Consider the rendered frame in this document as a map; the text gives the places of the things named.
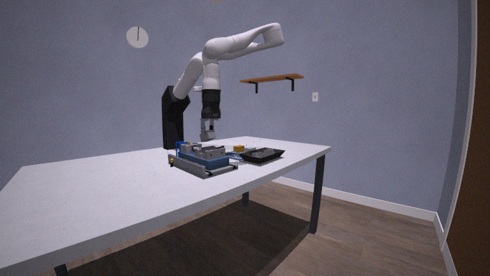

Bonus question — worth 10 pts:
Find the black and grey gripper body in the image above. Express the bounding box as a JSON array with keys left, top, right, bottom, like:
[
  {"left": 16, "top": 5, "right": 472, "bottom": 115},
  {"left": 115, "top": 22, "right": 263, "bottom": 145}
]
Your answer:
[{"left": 193, "top": 77, "right": 221, "bottom": 119}]

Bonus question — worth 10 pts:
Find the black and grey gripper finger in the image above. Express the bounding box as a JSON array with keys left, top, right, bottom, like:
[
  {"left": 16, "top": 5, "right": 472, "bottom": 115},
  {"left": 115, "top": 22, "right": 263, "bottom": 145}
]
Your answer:
[
  {"left": 209, "top": 118, "right": 218, "bottom": 130},
  {"left": 200, "top": 118, "right": 209, "bottom": 134}
]

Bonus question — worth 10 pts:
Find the yellow brass block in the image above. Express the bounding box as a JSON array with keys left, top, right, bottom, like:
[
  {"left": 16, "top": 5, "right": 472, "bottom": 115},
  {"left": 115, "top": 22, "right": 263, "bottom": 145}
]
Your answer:
[{"left": 234, "top": 145, "right": 244, "bottom": 153}]

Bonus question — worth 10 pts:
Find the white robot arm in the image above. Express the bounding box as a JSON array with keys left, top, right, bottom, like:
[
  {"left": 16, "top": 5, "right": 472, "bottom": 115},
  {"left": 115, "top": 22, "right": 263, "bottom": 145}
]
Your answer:
[{"left": 173, "top": 23, "right": 284, "bottom": 99}]

